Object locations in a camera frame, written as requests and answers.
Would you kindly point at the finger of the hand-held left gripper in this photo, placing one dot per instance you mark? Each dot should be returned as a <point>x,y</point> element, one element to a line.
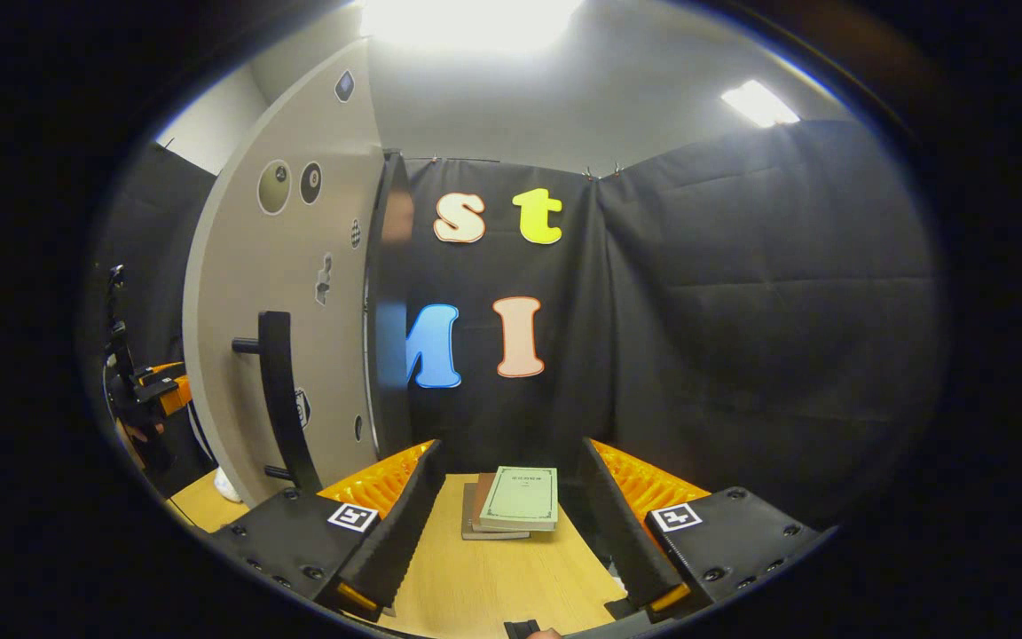
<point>178,395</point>
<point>165,366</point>

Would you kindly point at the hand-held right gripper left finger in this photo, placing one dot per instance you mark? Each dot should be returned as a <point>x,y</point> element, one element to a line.
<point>404,524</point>

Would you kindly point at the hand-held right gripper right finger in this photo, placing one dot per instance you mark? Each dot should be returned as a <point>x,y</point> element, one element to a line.
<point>622,537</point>

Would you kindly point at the beige cabinet door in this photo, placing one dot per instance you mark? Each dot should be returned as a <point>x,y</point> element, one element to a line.
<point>236,266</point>

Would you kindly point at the grey cabinet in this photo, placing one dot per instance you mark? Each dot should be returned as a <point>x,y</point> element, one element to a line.
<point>389,373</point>

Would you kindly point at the brown book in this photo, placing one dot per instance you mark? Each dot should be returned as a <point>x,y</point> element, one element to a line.
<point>479,506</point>

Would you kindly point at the white plush toy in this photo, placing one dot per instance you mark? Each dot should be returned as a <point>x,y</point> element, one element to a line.
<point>227,486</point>

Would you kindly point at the green notebook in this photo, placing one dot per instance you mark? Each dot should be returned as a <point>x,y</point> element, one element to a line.
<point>520,497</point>

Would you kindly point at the black backdrop cloth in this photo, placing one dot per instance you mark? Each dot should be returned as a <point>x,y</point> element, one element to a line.
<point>742,311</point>

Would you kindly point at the small ceiling light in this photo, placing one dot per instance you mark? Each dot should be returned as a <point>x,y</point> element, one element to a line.
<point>759,104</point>

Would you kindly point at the large ceiling light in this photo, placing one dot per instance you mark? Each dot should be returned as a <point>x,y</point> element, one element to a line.
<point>467,22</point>

